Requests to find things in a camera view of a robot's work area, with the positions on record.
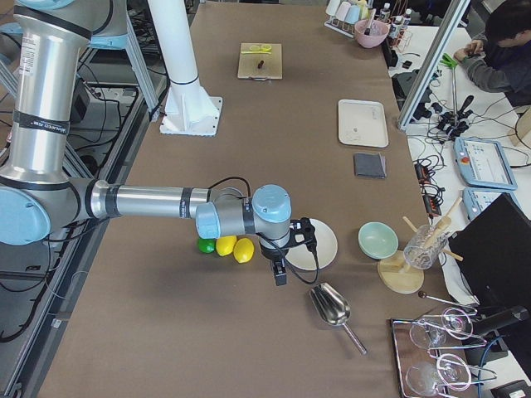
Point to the green lime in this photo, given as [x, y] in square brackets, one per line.
[206, 245]

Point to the wooden cutting board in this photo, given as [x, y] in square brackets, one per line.
[272, 69]

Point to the yellow lemon near lime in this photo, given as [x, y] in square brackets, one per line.
[225, 245]

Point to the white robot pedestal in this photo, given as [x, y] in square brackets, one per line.
[189, 109]

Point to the wire glass rack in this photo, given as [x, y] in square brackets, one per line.
[406, 353]

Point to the wooden cup stand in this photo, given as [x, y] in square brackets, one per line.
[400, 277]

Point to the aluminium frame post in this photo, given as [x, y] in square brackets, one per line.
[443, 35]

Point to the wine glass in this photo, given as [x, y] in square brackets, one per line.
[447, 375]
[432, 330]

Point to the black monitor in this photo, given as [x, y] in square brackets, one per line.
[495, 247]

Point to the cream rabbit tray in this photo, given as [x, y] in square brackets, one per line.
[362, 123]

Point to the wine glass lower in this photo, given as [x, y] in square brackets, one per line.
[447, 375]

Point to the seated person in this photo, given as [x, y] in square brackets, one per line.
[498, 60]

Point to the yellow lemon far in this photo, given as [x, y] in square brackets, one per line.
[244, 250]

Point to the mint green bowl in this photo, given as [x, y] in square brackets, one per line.
[377, 240]

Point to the grey folded cloth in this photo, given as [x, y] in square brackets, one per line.
[372, 165]

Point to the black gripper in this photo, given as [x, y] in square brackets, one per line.
[272, 254]

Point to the clear glass cup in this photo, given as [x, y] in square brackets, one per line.
[424, 247]

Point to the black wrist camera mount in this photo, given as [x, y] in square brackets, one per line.
[302, 232]

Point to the wine glass upper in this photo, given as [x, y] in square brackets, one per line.
[432, 330]

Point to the blue teach pendant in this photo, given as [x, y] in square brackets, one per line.
[476, 199]
[482, 163]

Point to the pink bowl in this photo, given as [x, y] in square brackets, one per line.
[378, 33]

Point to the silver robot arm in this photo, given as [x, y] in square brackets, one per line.
[37, 197]

